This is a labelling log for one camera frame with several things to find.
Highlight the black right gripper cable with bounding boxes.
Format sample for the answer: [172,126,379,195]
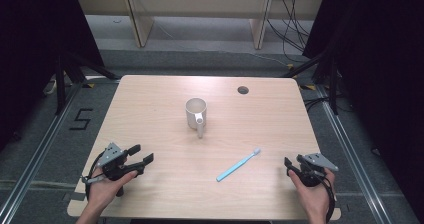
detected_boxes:
[313,170,337,224]

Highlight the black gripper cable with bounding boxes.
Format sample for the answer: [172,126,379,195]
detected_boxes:
[313,170,337,224]
[81,149,108,202]

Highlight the light blue toothbrush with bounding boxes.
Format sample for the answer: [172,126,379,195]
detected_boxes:
[215,146,262,183]

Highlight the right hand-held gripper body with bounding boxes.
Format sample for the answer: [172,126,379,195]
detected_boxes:
[296,152,340,188]

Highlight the person's right hand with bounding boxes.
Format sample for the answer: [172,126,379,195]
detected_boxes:
[287,166,336,218]

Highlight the black floor cables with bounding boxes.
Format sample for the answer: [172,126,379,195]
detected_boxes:
[302,95,355,114]

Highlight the person's left hand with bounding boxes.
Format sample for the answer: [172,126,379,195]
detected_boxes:
[87,165,139,214]

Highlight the bundle of black hanging cables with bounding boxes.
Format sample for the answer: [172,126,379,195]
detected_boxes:
[265,0,312,64]

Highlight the black metal stand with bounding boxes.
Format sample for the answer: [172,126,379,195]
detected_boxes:
[54,51,120,116]
[282,48,340,116]

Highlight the beige wooden shelf unit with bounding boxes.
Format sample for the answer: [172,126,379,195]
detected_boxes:
[73,0,326,50]

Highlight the black curtain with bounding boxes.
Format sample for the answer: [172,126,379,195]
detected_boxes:
[302,0,424,220]
[0,0,106,152]

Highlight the white cup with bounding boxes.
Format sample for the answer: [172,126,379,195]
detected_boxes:
[185,97,208,139]

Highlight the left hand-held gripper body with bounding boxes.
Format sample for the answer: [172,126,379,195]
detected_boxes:
[97,142,146,197]

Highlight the metal floor rail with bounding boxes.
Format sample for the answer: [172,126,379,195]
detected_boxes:
[0,79,85,224]
[315,83,399,224]

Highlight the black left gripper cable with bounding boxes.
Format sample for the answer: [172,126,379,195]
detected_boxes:
[81,149,108,202]

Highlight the white coiled cord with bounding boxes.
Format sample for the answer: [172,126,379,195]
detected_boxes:
[42,78,58,97]

